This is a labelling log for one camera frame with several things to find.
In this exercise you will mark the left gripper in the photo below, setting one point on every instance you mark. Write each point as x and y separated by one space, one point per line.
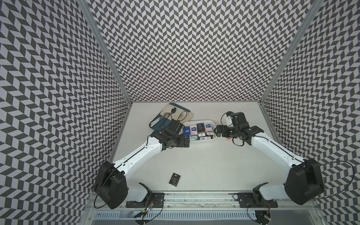
182 144

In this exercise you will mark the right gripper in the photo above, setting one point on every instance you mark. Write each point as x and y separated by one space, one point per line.
224 133

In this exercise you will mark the blue Vinda tissue pack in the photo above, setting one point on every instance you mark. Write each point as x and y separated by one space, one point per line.
187 131

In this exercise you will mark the white storage box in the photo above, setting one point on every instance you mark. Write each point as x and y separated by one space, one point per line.
202 121

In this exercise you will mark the teal tissue pack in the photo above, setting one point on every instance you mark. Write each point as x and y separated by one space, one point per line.
194 138

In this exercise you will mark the pink blue tissue pack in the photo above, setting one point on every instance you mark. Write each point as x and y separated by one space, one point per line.
208 127

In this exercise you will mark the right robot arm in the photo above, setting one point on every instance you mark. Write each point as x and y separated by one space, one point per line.
304 179

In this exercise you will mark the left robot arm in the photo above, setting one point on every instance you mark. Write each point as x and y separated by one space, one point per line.
111 183

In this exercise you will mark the teal serving tray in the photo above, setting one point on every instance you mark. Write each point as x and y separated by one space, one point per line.
160 125

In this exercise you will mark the black metal spoon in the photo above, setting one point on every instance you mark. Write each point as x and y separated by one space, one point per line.
169 114

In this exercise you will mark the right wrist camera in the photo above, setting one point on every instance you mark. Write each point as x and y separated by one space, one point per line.
233 119

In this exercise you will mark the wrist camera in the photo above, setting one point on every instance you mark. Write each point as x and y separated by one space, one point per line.
233 119
171 132

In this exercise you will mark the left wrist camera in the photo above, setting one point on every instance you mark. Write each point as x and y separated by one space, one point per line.
171 132

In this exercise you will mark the white handled spoon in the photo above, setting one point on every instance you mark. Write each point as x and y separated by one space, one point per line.
161 118

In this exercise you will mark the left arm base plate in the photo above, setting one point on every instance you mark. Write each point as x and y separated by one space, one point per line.
141 196

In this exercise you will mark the aluminium front rail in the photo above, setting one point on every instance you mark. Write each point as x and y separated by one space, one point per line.
202 200

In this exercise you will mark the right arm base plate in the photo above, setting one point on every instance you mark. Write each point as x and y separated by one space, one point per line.
252 200

